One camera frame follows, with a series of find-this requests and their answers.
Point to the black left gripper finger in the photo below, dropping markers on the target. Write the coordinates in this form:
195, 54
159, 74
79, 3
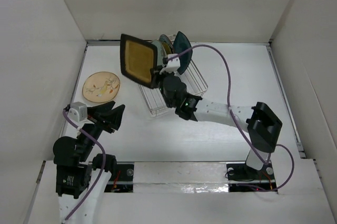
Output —
113, 119
101, 113

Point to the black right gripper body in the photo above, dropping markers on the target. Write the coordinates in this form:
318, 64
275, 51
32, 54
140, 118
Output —
167, 100

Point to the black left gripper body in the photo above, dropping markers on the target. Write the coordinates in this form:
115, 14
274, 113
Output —
88, 142

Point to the light blue flower plate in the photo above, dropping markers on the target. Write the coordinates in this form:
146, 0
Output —
161, 53

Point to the beige plate with orange leaves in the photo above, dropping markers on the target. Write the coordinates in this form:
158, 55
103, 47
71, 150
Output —
101, 87

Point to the brown square plate black rim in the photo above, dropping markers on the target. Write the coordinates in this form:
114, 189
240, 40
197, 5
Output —
138, 58

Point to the woven bamboo round plate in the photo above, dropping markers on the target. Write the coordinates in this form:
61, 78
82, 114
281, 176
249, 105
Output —
167, 48

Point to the dark teal round plate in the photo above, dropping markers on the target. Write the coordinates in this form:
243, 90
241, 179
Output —
164, 39

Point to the dark teal square plate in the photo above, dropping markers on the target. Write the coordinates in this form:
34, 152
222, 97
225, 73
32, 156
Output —
181, 43

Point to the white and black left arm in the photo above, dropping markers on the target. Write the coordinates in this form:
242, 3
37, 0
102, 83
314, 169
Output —
83, 168

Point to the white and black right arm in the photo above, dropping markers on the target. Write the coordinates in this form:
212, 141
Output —
258, 124

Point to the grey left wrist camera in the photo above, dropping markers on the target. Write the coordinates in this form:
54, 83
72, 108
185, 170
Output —
77, 112

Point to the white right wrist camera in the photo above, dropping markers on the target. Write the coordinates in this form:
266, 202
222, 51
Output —
172, 65

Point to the metal wire dish rack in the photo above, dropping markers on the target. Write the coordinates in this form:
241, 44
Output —
192, 78

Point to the metal rail at table front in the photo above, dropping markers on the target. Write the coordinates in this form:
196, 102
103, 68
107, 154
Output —
180, 178

